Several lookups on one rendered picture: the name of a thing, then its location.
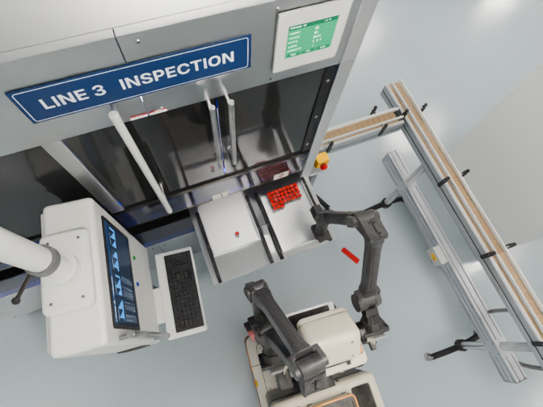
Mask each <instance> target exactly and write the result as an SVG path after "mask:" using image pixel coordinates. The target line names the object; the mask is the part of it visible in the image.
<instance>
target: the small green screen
mask: <svg viewBox="0 0 543 407"><path fill-rule="evenodd" d="M352 2H353V0H333V1H329V2H323V3H319V4H316V5H312V6H306V7H302V8H298V9H295V10H289V11H285V12H281V13H279V14H278V17H277V25H276V40H275V48H274V57H273V64H272V72H273V73H277V72H280V71H284V70H286V69H292V68H295V67H298V66H302V65H307V64H310V63H314V62H316V61H322V60H325V59H328V58H332V57H335V54H336V52H337V49H338V46H339V42H340V40H341V37H342V34H343V29H344V27H345V24H346V22H347V17H348V15H349V11H350V9H351V5H352Z"/></svg>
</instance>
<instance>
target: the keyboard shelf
mask: <svg viewBox="0 0 543 407"><path fill-rule="evenodd" d="M188 250H190V253H191V257H192V265H193V270H194V274H195V278H196V286H197V290H198V295H199V299H200V307H201V311H202V316H203V320H204V325H203V326H201V327H197V328H194V329H189V330H185V331H183V332H179V333H176V329H175V320H174V315H173V310H172V305H171V300H170V291H169V286H168V281H167V276H166V266H165V261H164V256H167V255H171V254H177V253H180V252H183V251H188ZM155 262H156V267H157V273H158V282H159V288H155V289H153V292H154V303H155V308H156V313H157V319H158V324H159V325H160V324H163V323H165V324H166V332H167V333H169V334H170V337H169V338H168V340H173V339H176V338H181V337H185V336H188V335H191V334H196V333H199V332H202V331H205V330H207V324H206V320H205V315H204V307H203V303H202V299H201V294H200V287H199V282H198V278H197V273H196V266H195V262H194V258H193V253H192V248H191V247H190V246H189V247H186V248H182V249H178V250H172V251H169V252H165V253H161V254H156V255H155Z"/></svg>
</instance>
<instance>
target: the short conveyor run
mask: <svg viewBox="0 0 543 407"><path fill-rule="evenodd" d="M376 109H377V106H374V109H372V111H371V113H370V115H367V116H365V117H362V118H359V119H356V120H352V121H349V122H346V123H343V124H339V125H336V126H334V127H330V128H328V129H327V132H326V135H325V137H324V140H323V142H322V145H321V148H320V149H319V150H321V149H325V150H326V153H327V154H328V153H333V152H336V151H339V150H341V149H345V148H348V147H351V146H353V145H358V144H360V143H363V142H365V141H370V140H372V139H375V138H378V137H381V136H385V135H388V134H390V133H393V132H397V131H400V129H401V128H402V126H403V125H404V124H405V122H404V120H402V118H403V117H404V115H402V116H400V115H399V113H398V111H397V110H398V109H399V107H393V108H390V109H388V110H385V111H380V112H378V113H376Z"/></svg>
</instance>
